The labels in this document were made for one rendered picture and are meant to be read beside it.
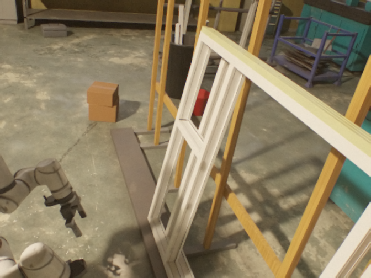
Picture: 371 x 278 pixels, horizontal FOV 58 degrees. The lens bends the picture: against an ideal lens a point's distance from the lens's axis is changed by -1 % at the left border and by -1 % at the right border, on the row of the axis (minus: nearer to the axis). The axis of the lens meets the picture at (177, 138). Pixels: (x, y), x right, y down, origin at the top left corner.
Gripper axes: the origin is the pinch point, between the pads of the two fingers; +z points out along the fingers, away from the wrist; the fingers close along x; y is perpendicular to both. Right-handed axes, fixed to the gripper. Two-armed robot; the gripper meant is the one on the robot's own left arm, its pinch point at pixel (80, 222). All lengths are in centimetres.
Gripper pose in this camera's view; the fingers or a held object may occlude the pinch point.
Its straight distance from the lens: 164.4
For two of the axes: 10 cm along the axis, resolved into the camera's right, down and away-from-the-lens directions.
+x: -0.9, -4.2, 9.0
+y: 9.5, -3.0, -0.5
